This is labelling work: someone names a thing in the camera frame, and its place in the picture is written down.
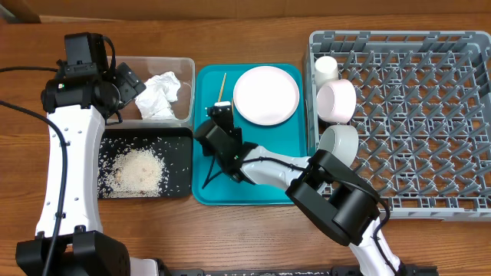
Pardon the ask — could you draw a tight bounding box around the white grey bowl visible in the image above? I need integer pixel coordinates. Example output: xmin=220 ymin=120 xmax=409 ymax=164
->
xmin=318 ymin=125 xmax=359 ymax=167

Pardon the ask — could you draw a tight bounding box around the teal plastic tray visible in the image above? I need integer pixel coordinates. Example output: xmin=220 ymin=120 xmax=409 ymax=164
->
xmin=192 ymin=64 xmax=308 ymax=205

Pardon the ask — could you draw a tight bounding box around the pink bowl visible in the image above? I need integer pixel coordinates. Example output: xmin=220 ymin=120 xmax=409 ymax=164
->
xmin=316 ymin=79 xmax=357 ymax=123

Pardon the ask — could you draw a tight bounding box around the black food waste tray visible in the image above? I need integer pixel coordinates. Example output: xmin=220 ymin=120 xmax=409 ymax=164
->
xmin=96 ymin=126 xmax=194 ymax=199

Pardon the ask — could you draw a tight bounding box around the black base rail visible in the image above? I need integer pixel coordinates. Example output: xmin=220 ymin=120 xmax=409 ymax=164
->
xmin=170 ymin=264 xmax=439 ymax=276

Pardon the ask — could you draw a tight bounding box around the white paper cup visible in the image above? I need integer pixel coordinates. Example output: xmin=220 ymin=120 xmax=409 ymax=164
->
xmin=314 ymin=56 xmax=338 ymax=90

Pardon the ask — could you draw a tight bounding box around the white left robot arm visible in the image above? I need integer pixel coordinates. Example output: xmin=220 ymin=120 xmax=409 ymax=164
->
xmin=15 ymin=32 xmax=166 ymax=275

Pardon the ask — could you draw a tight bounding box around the pile of rice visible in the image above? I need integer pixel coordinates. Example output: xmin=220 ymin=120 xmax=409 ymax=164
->
xmin=97 ymin=136 xmax=193 ymax=199

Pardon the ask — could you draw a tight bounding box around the grey dishwasher rack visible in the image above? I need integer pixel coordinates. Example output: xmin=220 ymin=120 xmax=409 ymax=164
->
xmin=304 ymin=31 xmax=490 ymax=222

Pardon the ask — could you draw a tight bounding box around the white pink plate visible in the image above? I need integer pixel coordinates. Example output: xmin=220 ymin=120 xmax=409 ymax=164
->
xmin=233 ymin=66 xmax=300 ymax=126

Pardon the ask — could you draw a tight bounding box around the clear plastic bin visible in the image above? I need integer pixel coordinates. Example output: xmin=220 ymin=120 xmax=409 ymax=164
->
xmin=108 ymin=56 xmax=196 ymax=129

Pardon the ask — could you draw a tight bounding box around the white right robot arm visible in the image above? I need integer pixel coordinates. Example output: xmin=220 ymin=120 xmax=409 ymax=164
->
xmin=194 ymin=102 xmax=406 ymax=275

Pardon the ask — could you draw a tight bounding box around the crumpled white napkin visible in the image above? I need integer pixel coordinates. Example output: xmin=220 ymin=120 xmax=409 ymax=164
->
xmin=135 ymin=71 xmax=181 ymax=120

